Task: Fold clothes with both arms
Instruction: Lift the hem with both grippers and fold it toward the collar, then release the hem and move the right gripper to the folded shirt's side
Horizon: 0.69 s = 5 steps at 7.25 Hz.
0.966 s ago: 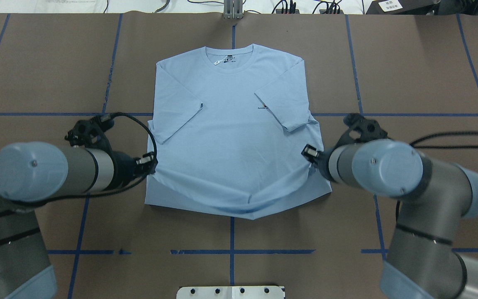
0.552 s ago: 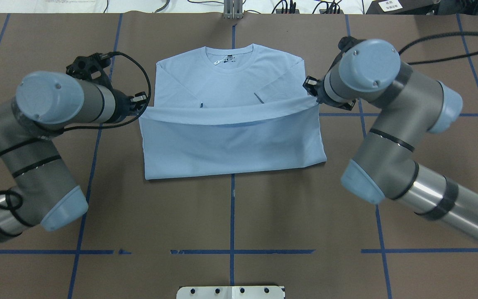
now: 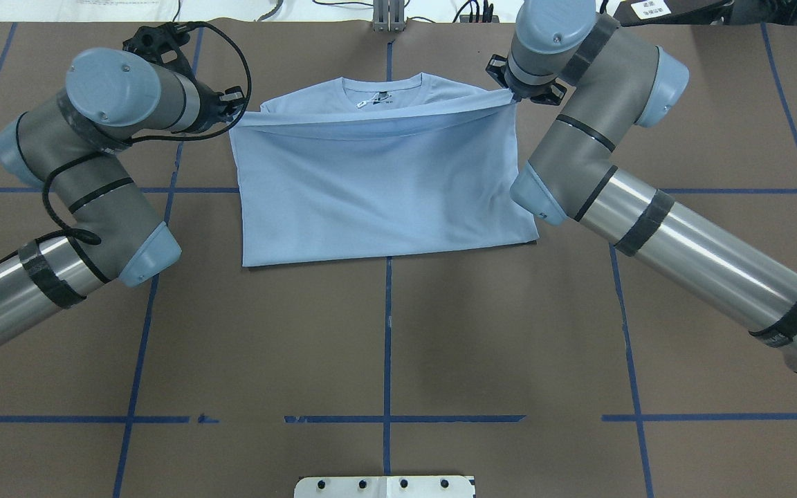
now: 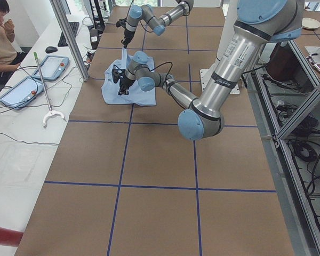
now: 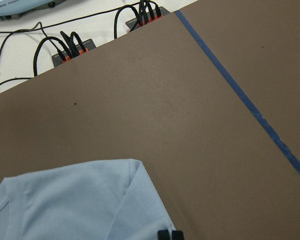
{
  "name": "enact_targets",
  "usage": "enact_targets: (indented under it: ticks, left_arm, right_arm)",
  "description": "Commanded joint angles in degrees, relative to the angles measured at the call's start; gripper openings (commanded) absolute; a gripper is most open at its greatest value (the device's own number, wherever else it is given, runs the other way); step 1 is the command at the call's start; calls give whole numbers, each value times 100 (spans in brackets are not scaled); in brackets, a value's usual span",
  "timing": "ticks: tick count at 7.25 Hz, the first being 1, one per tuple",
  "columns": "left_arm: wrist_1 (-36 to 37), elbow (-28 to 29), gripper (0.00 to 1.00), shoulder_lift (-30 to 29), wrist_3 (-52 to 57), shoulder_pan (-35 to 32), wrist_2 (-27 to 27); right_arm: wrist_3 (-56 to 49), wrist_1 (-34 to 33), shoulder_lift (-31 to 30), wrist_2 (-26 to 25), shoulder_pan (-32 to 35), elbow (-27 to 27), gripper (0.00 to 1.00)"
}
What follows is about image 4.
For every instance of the reacher grabber tool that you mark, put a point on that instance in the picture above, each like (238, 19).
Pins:
(51, 112)

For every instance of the black computer mouse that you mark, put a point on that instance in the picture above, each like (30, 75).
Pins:
(51, 49)

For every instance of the light blue t-shirt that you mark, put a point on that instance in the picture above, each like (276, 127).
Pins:
(136, 95)

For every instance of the seated person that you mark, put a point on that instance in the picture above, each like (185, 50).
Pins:
(10, 59)

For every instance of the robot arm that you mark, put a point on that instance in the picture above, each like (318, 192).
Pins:
(156, 24)
(257, 23)

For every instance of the near teach pendant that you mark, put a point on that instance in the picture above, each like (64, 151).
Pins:
(22, 93)

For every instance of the white plate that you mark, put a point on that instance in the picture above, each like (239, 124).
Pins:
(310, 23)

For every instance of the teach pendant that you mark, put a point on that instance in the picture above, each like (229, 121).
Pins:
(22, 93)
(52, 66)

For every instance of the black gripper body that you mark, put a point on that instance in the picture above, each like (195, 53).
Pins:
(127, 35)
(124, 83)

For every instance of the aluminium frame post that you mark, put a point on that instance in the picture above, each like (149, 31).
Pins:
(61, 17)

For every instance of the aluminium frame side rack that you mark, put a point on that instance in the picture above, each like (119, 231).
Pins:
(284, 88)

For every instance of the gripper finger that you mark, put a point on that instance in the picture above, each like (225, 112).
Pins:
(123, 89)
(125, 42)

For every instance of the far teach pendant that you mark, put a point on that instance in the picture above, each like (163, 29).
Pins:
(52, 66)

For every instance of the red fire extinguisher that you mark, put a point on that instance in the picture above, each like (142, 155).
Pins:
(9, 237)

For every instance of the blue tape grid lines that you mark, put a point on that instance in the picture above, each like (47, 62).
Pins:
(124, 181)

